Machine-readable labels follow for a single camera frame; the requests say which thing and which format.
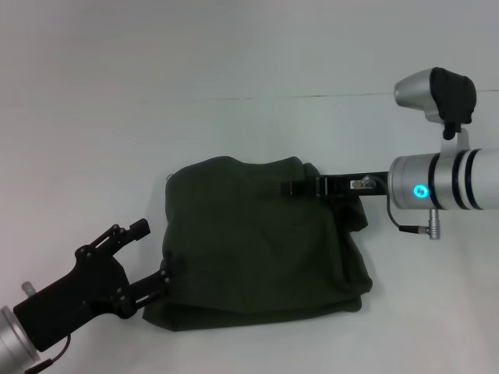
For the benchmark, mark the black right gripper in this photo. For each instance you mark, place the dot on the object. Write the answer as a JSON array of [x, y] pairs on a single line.
[[351, 184]]

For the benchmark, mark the dark green t-shirt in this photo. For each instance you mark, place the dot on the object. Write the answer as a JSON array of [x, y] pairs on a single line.
[[253, 241]]

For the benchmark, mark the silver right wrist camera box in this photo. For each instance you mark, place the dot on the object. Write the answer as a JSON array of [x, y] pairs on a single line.
[[440, 97]]

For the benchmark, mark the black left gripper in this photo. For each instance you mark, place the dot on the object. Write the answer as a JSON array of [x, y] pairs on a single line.
[[74, 296]]

